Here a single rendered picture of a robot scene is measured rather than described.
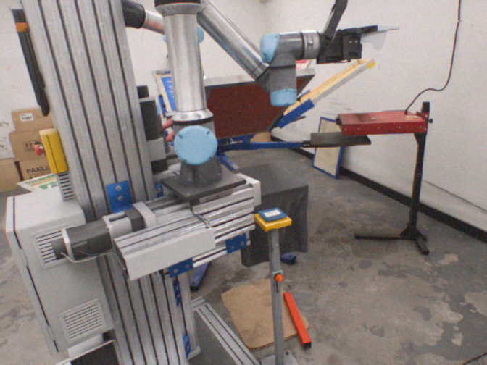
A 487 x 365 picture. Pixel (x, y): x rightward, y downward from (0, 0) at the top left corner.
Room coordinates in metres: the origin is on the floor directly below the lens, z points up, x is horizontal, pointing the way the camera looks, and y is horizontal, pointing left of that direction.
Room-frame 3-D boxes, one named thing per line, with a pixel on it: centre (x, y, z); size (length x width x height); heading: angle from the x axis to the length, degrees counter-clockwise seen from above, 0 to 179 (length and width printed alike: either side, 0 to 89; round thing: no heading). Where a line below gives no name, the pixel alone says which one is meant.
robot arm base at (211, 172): (1.09, 0.14, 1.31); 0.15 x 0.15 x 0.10
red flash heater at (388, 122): (2.65, -1.12, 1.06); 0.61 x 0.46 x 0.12; 78
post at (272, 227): (1.36, -0.12, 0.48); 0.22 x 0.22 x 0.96; 18
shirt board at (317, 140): (2.80, -0.39, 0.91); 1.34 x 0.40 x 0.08; 78
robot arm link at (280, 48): (0.99, -0.13, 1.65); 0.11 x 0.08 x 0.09; 96
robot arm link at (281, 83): (1.00, -0.13, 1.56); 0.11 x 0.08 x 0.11; 6
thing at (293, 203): (1.66, -0.15, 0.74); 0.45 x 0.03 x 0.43; 108
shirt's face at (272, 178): (1.88, -0.07, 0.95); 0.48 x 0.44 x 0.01; 18
